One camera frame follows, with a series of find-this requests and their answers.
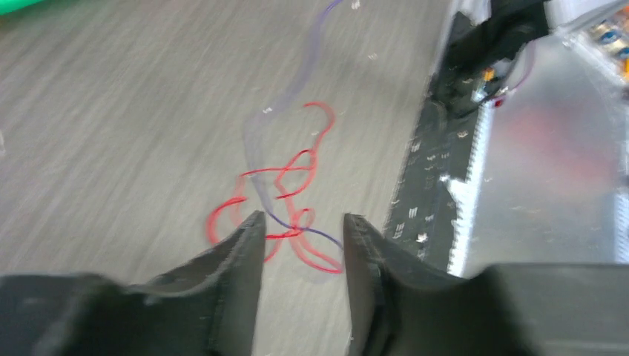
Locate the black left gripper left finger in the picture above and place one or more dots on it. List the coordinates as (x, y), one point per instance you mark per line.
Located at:
(207, 306)

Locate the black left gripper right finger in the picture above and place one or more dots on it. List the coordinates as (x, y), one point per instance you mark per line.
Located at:
(400, 305)

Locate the green plastic bin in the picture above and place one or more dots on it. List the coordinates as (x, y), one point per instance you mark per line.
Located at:
(9, 6)

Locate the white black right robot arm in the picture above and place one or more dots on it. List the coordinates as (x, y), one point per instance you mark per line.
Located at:
(511, 25)

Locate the perforated metal cable rail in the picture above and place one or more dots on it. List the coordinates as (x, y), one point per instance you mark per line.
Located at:
(469, 206)

